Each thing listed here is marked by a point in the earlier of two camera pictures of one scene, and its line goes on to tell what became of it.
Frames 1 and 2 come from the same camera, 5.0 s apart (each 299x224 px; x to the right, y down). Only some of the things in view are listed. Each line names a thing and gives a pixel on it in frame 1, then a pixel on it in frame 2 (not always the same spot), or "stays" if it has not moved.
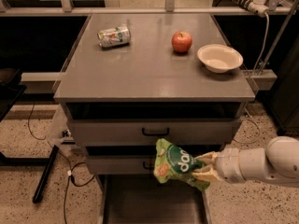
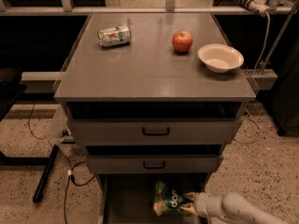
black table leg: [37, 195] stays
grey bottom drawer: [144, 199] stays
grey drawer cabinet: [133, 80] stays
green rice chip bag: [173, 161] -> [167, 198]
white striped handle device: [256, 6] stays
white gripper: [228, 165] -> [202, 204]
